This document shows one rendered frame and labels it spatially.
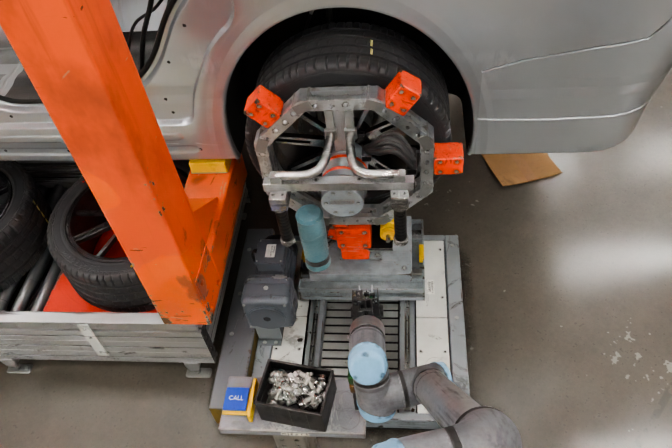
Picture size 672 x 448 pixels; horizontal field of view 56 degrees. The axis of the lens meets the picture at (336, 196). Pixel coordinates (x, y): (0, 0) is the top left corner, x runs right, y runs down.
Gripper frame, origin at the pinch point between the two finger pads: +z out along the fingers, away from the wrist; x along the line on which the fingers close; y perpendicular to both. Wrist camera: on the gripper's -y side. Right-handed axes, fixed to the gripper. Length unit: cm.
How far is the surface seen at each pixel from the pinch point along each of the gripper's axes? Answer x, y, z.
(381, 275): -5, -25, 57
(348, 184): 2.5, 33.3, 3.5
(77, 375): 119, -55, 45
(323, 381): 14.1, -21.3, -10.2
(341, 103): 3, 53, 15
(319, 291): 20, -32, 59
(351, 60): -1, 64, 21
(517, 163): -74, -12, 135
